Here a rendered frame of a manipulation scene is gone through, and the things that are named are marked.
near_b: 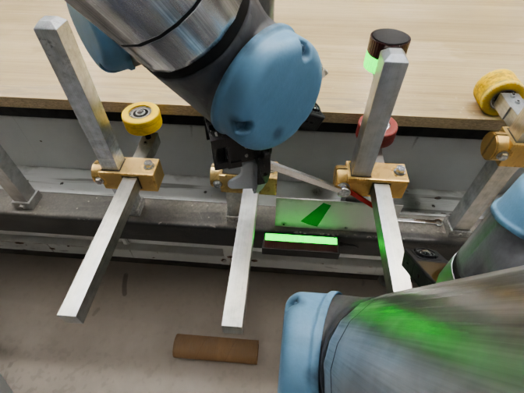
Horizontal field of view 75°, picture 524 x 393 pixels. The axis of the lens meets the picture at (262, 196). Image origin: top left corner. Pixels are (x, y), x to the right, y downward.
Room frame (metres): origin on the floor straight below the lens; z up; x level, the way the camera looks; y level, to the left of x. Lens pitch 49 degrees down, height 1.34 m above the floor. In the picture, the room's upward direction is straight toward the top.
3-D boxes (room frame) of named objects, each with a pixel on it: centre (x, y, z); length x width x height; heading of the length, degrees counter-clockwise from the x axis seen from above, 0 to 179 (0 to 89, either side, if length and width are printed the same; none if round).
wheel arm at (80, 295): (0.42, 0.28, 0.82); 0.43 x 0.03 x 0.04; 175
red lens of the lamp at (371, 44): (0.52, -0.19, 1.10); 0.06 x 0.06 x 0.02
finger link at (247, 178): (0.36, 0.02, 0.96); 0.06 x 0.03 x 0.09; 105
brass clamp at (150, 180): (0.51, 0.28, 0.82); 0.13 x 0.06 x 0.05; 85
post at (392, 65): (0.47, -0.19, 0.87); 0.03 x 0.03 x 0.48; 85
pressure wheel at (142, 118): (0.61, 0.26, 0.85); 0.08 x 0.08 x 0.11
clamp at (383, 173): (0.48, -0.21, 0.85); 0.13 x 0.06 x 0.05; 85
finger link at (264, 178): (0.36, 0.00, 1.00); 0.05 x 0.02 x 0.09; 15
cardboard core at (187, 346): (0.39, 0.16, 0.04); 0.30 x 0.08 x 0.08; 85
